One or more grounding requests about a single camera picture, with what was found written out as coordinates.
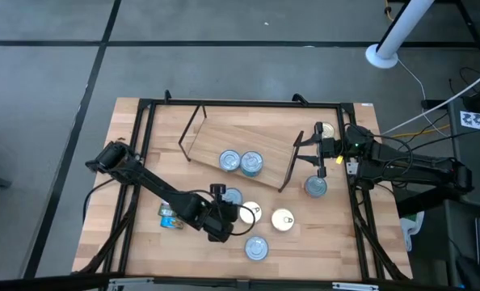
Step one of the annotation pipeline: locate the white pole with round base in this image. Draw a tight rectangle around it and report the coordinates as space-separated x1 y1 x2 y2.
364 0 436 70

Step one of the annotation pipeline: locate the wooden shelf black metal frame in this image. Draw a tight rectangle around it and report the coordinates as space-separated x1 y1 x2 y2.
178 103 305 193

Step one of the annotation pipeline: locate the yellow floor cable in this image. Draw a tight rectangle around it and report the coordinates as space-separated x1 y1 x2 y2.
393 124 452 139

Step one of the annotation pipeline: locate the white bag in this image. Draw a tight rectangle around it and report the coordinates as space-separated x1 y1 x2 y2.
400 210 426 252

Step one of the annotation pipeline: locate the black power strip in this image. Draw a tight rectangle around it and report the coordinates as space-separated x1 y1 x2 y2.
420 99 448 110

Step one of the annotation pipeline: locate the red tuna can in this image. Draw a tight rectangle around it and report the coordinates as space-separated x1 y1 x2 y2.
304 175 329 199
244 235 270 262

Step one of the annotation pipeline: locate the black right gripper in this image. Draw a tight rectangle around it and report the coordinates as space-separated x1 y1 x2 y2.
293 122 346 179

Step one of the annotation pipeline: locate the black camera mount rail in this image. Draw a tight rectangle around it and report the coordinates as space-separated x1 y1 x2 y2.
0 273 480 291

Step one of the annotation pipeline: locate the dark grey desk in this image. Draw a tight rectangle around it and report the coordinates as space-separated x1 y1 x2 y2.
445 96 480 291

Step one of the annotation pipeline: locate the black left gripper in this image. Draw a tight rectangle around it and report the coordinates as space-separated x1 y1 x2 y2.
202 183 241 243

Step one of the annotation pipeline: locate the white paper with markers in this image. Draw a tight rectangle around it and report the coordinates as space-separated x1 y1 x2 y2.
460 109 480 131

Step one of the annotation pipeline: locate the navy pink tuna can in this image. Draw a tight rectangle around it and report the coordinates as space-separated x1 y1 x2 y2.
238 200 263 226
320 121 336 139
271 208 296 233

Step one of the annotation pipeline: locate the thick white cable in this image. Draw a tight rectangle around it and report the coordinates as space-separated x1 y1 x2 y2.
381 64 480 137

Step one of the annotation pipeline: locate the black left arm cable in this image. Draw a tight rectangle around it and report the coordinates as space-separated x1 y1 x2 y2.
228 203 258 237

